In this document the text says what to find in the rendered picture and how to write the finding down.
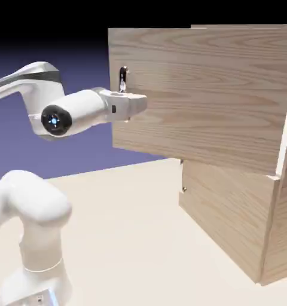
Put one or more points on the large light wood cabinet door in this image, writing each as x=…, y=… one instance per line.
x=205, y=95

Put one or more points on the small light wood cabinet door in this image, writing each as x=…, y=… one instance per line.
x=229, y=215

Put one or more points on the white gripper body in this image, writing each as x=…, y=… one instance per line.
x=138, y=104

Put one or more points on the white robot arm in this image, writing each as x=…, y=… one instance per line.
x=38, y=205

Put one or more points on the light wood cabinet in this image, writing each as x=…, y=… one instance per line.
x=285, y=239

